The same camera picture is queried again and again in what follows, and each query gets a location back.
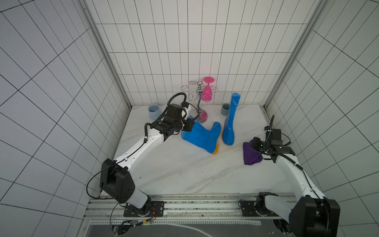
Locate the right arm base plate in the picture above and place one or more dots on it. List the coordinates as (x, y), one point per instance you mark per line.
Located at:
(249, 210)

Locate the chrome glass holder stand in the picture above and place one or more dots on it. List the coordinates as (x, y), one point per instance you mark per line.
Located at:
(201, 91)

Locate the grey-green mug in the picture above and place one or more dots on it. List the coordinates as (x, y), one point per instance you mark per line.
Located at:
(225, 109)

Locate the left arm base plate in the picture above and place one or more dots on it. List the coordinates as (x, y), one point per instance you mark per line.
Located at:
(152, 208)

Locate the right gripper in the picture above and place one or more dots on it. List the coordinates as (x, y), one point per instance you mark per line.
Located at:
(256, 144)

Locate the light blue mug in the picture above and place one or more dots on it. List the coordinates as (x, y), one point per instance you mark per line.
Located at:
(154, 111)

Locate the aluminium mounting rail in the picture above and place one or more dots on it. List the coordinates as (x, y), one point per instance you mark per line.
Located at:
(178, 207)

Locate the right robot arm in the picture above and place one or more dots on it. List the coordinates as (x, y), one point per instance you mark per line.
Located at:
(313, 215)

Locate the pink wine glass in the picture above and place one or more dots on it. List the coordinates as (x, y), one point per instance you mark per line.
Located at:
(207, 91)

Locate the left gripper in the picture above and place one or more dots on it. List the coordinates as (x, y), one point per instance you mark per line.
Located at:
(190, 124)

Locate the purple cloth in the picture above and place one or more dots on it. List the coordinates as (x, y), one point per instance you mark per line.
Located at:
(250, 156)

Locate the blue rubber boot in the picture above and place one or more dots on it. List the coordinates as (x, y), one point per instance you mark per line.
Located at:
(228, 134)
(203, 138)

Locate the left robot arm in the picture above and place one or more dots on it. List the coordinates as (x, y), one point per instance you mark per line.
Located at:
(116, 175)

